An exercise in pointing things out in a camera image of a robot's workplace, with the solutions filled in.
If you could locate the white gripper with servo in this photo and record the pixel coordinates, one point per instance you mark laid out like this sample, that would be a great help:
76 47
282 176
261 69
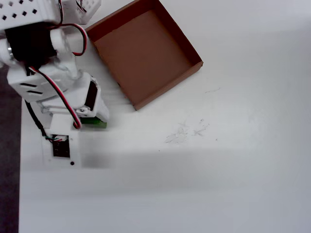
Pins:
93 98

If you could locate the green cube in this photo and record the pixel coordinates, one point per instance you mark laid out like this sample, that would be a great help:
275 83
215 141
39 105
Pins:
96 123

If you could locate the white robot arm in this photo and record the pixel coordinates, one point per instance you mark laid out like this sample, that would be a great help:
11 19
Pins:
24 12

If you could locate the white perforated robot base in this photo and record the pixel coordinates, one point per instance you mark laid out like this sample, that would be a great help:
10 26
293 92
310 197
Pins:
92 7

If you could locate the brown cardboard box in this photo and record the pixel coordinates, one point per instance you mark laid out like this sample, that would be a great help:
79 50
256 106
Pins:
145 60

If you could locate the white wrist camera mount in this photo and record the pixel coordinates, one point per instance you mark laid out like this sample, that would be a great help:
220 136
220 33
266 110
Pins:
74 145

